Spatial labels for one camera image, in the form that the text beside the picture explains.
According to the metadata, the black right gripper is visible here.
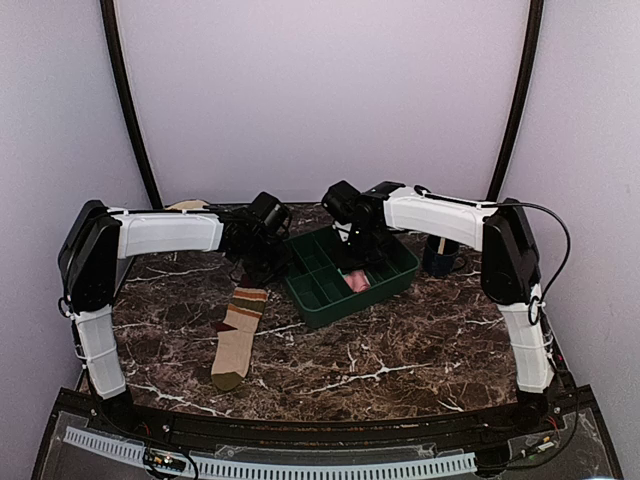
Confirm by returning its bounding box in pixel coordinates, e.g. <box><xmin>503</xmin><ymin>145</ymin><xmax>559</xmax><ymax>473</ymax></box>
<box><xmin>332</xmin><ymin>224</ymin><xmax>386</xmax><ymax>273</ymax></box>

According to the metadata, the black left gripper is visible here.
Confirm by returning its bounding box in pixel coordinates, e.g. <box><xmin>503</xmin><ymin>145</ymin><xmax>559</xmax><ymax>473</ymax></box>
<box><xmin>235</xmin><ymin>235</ymin><xmax>295</xmax><ymax>287</ymax></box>

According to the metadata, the pink patterned sock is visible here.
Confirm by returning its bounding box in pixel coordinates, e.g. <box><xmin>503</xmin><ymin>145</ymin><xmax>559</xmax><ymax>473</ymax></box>
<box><xmin>343</xmin><ymin>270</ymin><xmax>371</xmax><ymax>293</ymax></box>

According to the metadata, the green compartment tray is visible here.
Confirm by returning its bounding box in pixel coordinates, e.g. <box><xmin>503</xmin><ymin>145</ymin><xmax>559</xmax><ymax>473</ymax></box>
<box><xmin>284</xmin><ymin>227</ymin><xmax>420</xmax><ymax>329</ymax></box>

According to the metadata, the beige striped sock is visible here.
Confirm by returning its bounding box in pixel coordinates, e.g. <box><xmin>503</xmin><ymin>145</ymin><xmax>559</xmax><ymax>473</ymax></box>
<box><xmin>211</xmin><ymin>287</ymin><xmax>268</xmax><ymax>392</ymax></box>

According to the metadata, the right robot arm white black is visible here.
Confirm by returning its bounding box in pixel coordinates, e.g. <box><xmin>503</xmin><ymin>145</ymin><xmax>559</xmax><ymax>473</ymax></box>
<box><xmin>321</xmin><ymin>180</ymin><xmax>558</xmax><ymax>434</ymax></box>

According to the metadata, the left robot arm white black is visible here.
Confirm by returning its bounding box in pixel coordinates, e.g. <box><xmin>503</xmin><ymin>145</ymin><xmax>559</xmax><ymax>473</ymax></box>
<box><xmin>58</xmin><ymin>192</ymin><xmax>292</xmax><ymax>436</ymax></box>

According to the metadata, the round beige floral coaster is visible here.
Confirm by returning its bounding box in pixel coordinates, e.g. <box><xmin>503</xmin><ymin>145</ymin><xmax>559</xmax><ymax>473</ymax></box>
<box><xmin>166</xmin><ymin>199</ymin><xmax>208</xmax><ymax>211</ymax></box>

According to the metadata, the dark blue mug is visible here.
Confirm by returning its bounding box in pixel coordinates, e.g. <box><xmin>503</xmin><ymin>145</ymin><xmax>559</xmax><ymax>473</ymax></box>
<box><xmin>422</xmin><ymin>235</ymin><xmax>467</xmax><ymax>278</ymax></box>

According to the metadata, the small circuit board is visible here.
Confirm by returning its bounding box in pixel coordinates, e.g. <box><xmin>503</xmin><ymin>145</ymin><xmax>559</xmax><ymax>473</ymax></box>
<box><xmin>143</xmin><ymin>449</ymin><xmax>187</xmax><ymax>472</ymax></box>

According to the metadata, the black front rail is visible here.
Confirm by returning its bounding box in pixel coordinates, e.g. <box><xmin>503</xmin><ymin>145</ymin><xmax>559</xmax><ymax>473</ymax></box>
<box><xmin>109</xmin><ymin>403</ymin><xmax>523</xmax><ymax>450</ymax></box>

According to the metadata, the white slotted cable duct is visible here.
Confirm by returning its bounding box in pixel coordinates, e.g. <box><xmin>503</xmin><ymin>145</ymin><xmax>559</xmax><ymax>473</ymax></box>
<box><xmin>63</xmin><ymin>427</ymin><xmax>477</xmax><ymax>479</ymax></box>

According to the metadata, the left black frame post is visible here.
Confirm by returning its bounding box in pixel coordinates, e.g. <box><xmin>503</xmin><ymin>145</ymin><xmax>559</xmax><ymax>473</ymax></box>
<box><xmin>99</xmin><ymin>0</ymin><xmax>163</xmax><ymax>209</ymax></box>

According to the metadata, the black frame post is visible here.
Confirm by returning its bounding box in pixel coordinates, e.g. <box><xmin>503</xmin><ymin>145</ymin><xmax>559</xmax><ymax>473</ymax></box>
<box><xmin>485</xmin><ymin>0</ymin><xmax>545</xmax><ymax>202</ymax></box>
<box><xmin>99</xmin><ymin>0</ymin><xmax>163</xmax><ymax>209</ymax></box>

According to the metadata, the right black frame post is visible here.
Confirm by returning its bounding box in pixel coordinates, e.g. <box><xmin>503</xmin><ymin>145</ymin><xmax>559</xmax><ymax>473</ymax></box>
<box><xmin>485</xmin><ymin>0</ymin><xmax>545</xmax><ymax>202</ymax></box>

